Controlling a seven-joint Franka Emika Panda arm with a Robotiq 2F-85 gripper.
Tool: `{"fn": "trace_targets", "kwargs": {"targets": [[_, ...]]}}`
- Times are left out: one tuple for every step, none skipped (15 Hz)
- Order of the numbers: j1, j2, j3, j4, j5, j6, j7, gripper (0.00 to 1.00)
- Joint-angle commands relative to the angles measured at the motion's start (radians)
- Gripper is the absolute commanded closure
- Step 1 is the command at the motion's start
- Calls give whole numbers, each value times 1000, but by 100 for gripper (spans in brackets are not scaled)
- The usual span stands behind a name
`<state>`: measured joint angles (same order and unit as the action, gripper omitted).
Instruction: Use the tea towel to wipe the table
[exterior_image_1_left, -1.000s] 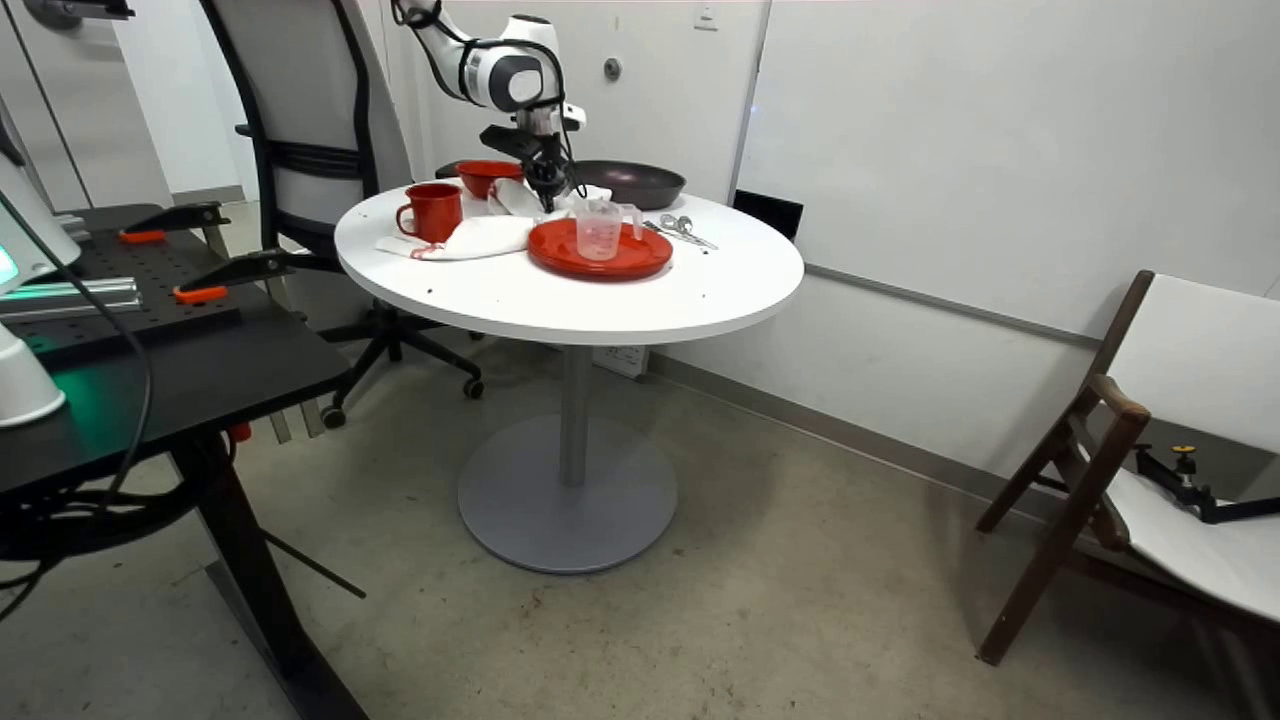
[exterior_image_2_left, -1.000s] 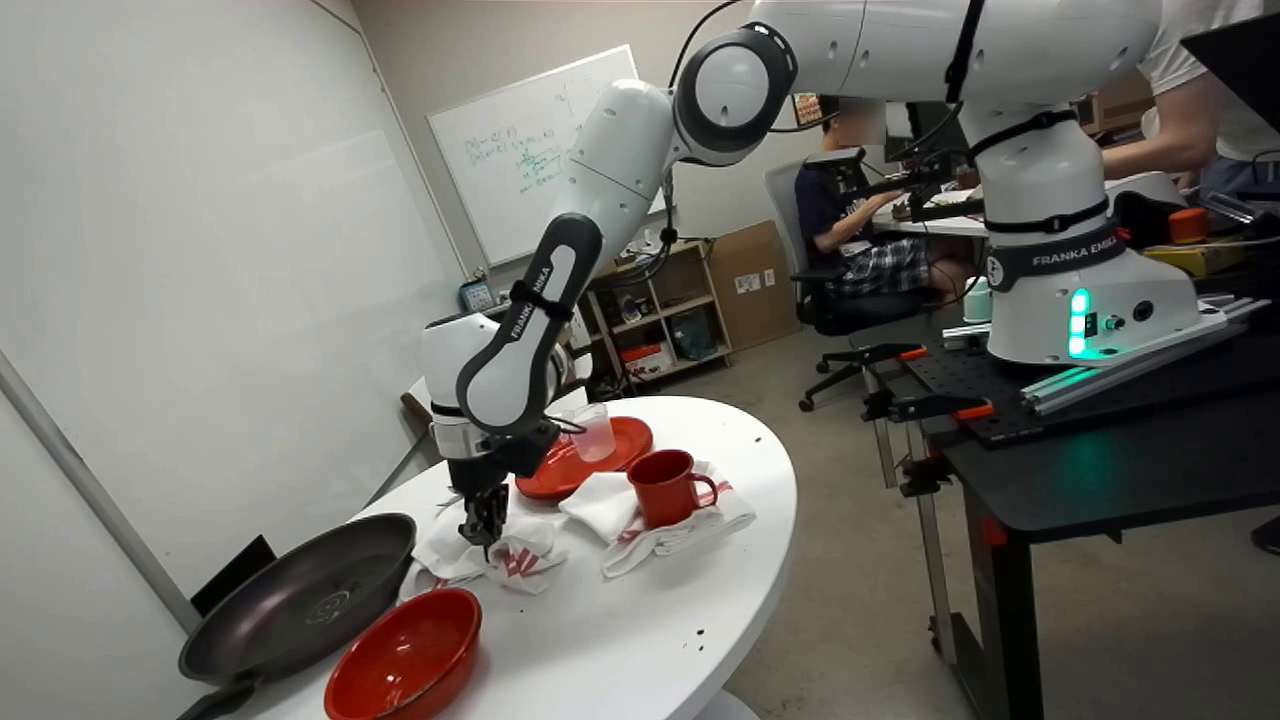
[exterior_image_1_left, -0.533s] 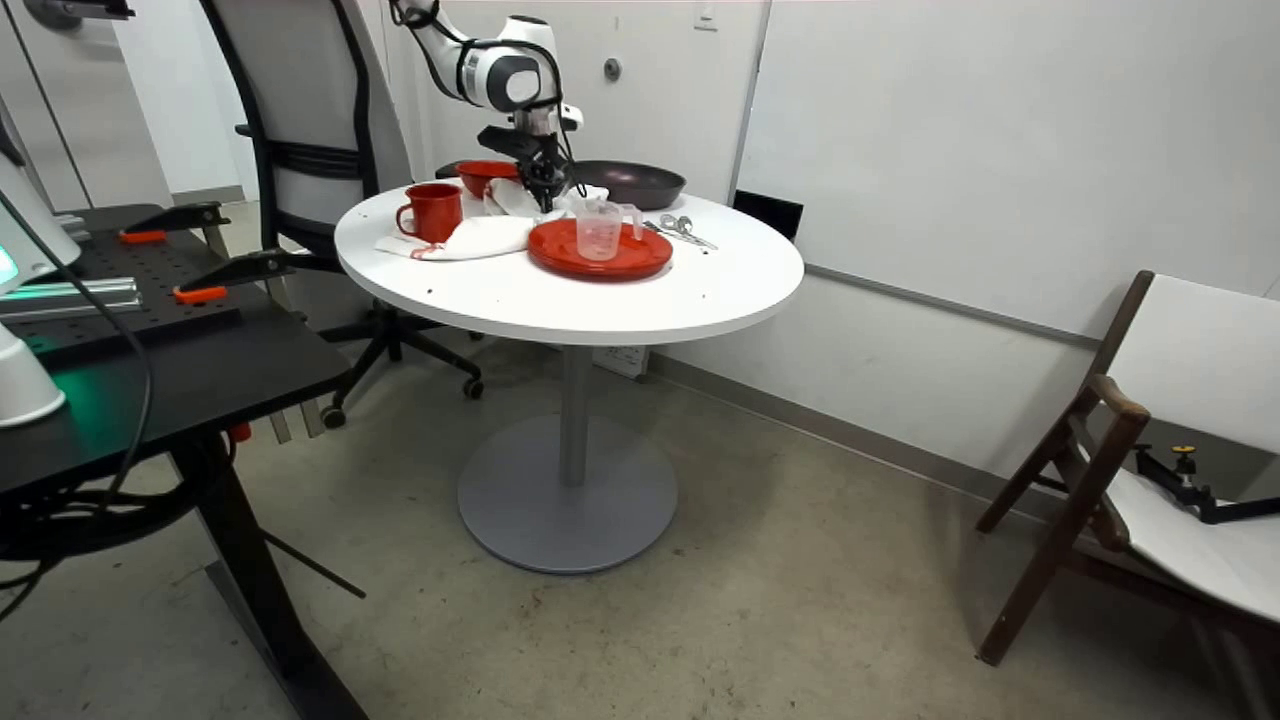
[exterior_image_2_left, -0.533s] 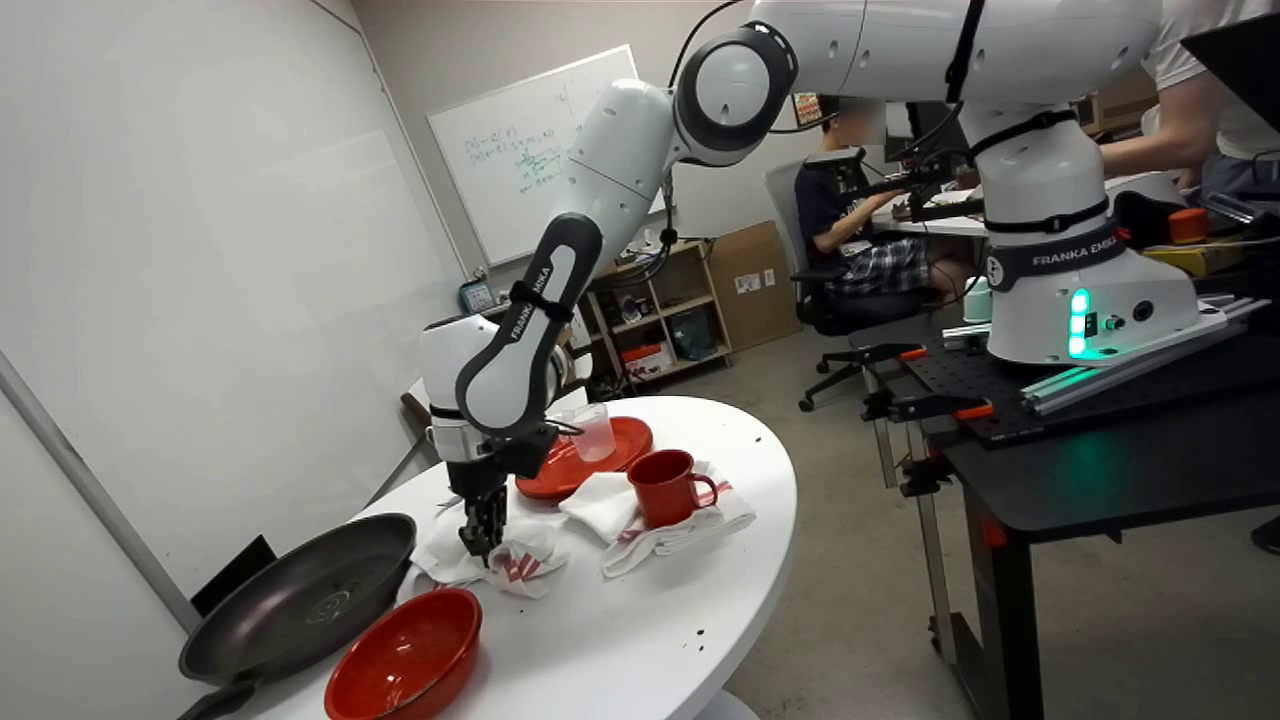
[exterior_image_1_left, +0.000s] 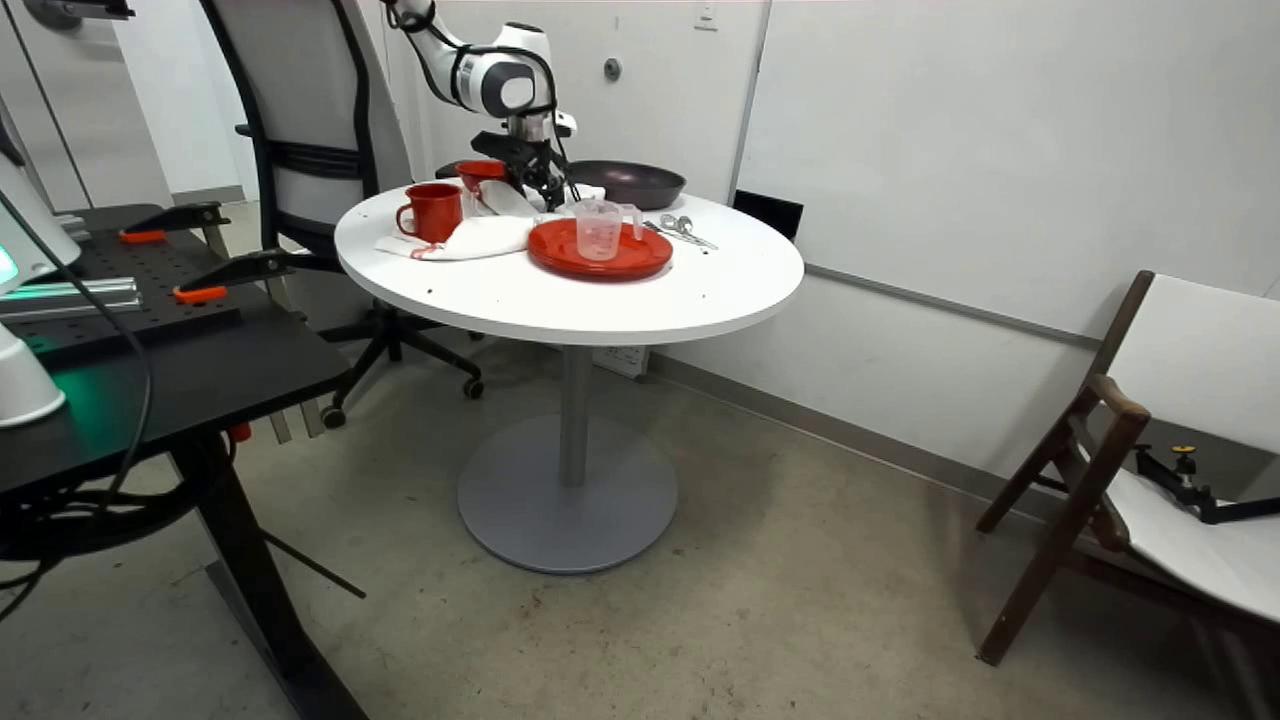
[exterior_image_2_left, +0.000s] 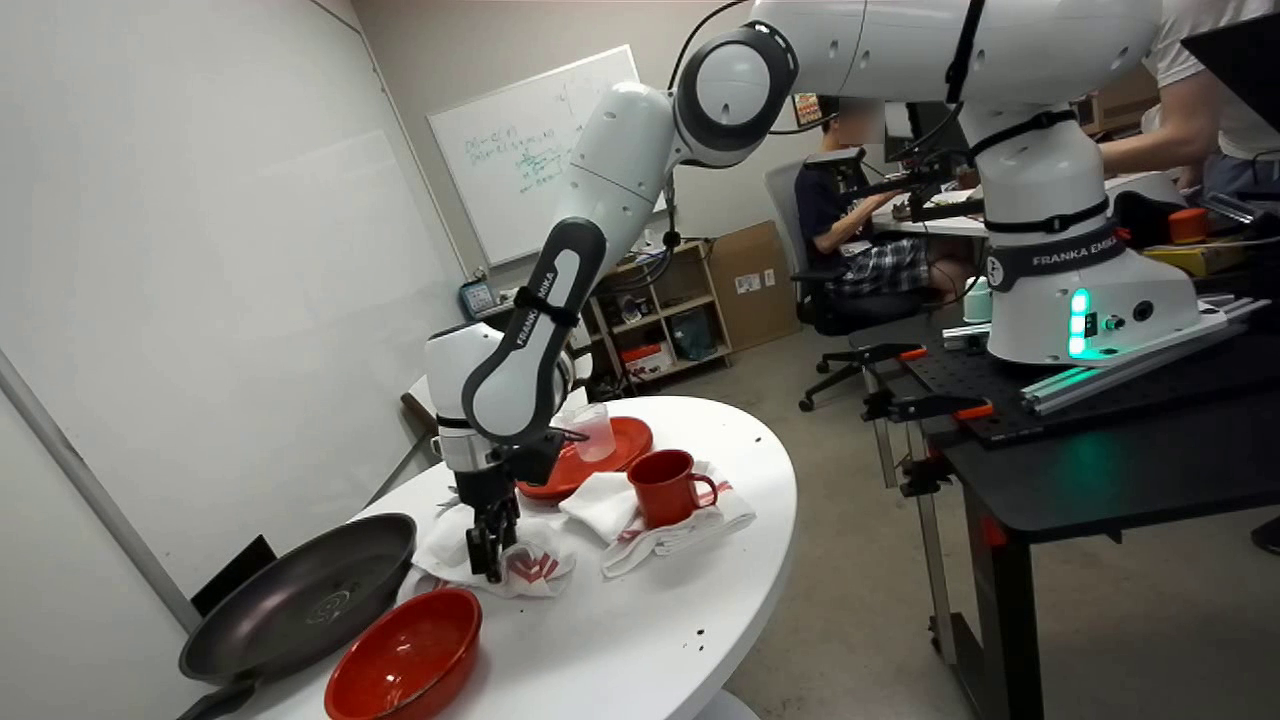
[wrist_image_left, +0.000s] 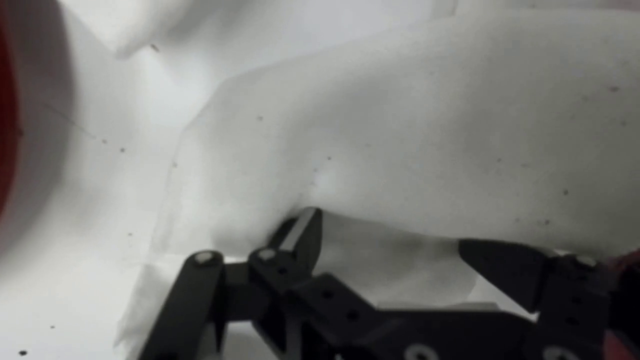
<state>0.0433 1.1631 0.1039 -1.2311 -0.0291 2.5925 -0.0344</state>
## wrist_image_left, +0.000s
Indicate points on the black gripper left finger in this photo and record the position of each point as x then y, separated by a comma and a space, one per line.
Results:
267, 293

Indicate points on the white red-striped tea towel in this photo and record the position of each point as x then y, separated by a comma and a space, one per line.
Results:
432, 132

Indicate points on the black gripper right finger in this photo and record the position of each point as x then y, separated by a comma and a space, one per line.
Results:
547, 300

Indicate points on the red bowl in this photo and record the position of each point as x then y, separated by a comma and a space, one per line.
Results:
7, 120

